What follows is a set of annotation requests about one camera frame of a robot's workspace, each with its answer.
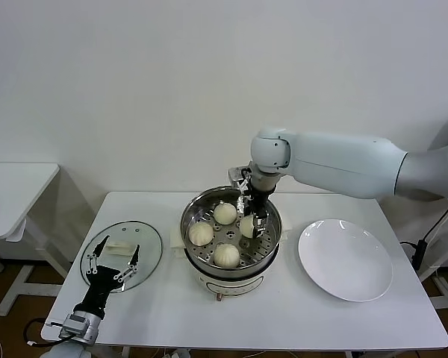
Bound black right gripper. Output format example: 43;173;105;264
241;192;270;239

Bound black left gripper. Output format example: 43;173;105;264
73;235;140;321

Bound white steamed baozi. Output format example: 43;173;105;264
212;243;240;269
238;215;255;239
212;203;237;226
187;222;214;247

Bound round glass pot lid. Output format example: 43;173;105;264
78;220;164;295

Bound perforated steel steamer basket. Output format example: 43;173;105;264
178;186;283;270

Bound white electric cooking pot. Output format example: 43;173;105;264
169;208;296;301

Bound white round plate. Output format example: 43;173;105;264
297;219;393;302

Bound white side table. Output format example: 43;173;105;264
0;163;72;318

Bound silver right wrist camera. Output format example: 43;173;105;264
227;166;252;192

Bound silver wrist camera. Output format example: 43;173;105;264
227;166;252;192
58;313;89;339

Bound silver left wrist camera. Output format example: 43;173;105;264
58;313;89;339

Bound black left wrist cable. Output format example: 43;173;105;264
24;317;66;346

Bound black power adapter cable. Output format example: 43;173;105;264
399;203;448;271

